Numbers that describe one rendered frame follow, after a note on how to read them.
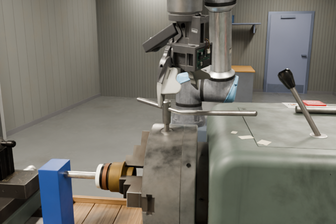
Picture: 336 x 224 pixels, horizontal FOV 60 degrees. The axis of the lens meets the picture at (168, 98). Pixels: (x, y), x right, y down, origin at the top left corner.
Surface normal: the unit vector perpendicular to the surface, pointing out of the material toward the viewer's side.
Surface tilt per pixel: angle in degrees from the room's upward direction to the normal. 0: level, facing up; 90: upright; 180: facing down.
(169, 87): 65
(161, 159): 47
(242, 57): 90
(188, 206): 83
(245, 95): 90
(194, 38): 98
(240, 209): 90
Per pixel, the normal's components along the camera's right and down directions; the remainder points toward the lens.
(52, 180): -0.11, 0.20
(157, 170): -0.10, -0.38
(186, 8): 0.12, 0.37
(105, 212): 0.00, -0.98
